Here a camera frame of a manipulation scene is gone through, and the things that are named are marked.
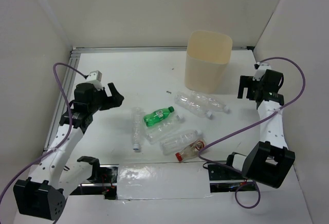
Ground clear bottle blue-white cap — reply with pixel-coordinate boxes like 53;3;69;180
132;107;144;152

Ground green plastic bottle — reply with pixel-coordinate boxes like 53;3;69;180
143;106;175;127

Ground clear bottle white cap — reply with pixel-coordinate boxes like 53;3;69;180
191;91;230;114

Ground clear crushed bottle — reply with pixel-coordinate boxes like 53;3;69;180
145;115;185;145

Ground clear ribbed bottle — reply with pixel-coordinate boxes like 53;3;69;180
160;129;203;156

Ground red cap labelled bottle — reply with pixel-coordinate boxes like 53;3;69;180
175;139;206;162

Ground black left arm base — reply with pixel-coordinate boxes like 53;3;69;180
70;156;118;200

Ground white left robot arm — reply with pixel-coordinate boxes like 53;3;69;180
13;82;124;221

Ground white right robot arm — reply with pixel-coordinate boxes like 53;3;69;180
224;64;295;189

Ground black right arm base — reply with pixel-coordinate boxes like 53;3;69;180
203;162;256;193

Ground beige plastic bin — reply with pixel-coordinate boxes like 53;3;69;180
185;30;233;94

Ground silver foil tape sheet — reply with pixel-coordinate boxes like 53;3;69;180
117;162;211;200

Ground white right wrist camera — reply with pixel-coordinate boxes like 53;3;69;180
252;62;271;81

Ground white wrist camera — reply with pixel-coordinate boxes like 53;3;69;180
86;70;103;90
252;62;271;81

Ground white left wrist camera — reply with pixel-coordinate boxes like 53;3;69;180
86;70;103;90

